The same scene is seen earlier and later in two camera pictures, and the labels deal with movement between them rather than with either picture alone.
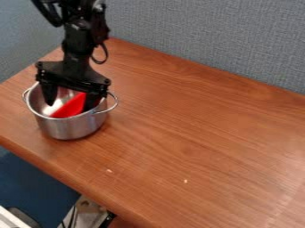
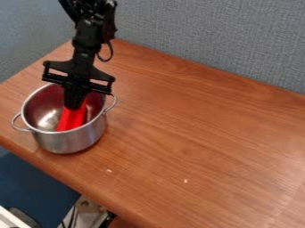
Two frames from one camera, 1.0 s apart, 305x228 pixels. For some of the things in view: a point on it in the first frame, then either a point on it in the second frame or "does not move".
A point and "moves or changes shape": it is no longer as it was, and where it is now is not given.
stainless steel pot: (73, 127) moves or changes shape
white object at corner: (8, 220) does not move
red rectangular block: (71, 107) moves or changes shape
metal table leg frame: (87, 214) does not move
